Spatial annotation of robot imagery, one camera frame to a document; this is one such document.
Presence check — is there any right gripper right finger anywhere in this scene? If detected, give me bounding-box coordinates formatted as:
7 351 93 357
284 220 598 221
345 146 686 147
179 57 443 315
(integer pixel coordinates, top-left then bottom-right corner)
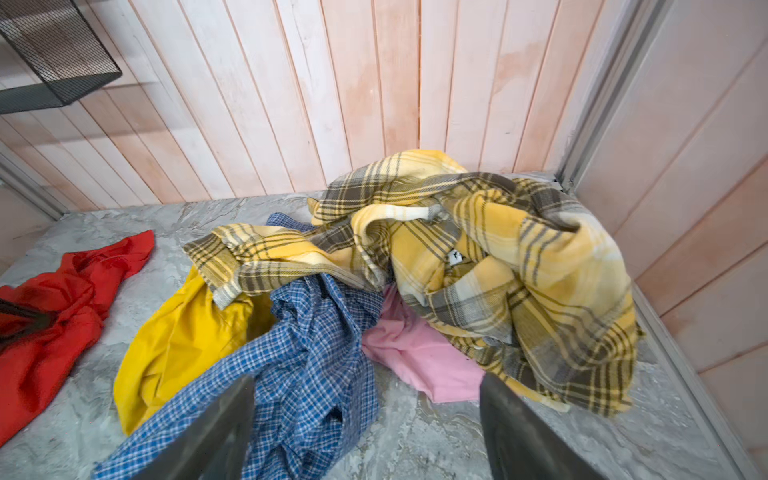
479 373 603 480

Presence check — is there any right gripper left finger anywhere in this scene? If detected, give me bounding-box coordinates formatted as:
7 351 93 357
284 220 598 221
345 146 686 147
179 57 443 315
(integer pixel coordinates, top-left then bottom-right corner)
135 375 254 480

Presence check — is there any red cloth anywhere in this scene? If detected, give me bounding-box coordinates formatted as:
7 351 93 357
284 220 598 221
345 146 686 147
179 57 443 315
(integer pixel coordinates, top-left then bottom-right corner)
1 230 155 444

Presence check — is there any blue checked cloth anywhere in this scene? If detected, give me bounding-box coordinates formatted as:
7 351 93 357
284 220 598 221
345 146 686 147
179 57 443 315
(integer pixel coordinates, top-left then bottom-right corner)
93 213 383 479

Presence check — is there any plain yellow cloth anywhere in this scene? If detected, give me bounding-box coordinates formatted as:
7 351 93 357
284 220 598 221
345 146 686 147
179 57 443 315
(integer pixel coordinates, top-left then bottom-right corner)
114 269 276 436

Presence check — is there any pink cloth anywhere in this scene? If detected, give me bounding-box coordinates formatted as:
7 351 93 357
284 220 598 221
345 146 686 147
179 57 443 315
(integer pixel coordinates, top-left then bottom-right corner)
362 284 484 404

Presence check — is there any yellow plaid cloth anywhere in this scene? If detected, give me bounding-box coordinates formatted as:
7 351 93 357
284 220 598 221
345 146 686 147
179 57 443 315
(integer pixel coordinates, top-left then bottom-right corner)
184 150 640 417

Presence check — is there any black wire mesh basket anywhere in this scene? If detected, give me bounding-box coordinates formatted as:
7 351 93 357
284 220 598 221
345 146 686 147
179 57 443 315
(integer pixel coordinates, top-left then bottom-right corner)
1 1 123 115

